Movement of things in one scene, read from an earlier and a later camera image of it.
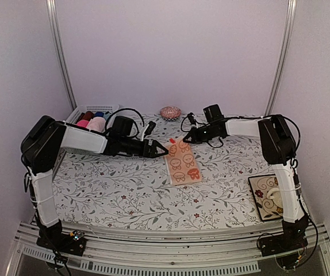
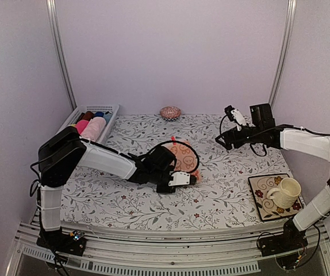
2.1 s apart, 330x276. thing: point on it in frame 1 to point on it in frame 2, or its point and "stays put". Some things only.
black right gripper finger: x=191 y=134 to x=227 y=144
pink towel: x=97 y=123 stays put
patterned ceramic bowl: x=170 y=113 stays put
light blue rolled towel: x=107 y=115 stays put
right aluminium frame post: x=286 y=50 stays put
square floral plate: x=260 y=185 stays put
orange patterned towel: x=182 y=166 stays put
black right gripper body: x=204 y=136 to x=239 y=142
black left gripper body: x=137 y=150 to x=158 y=177
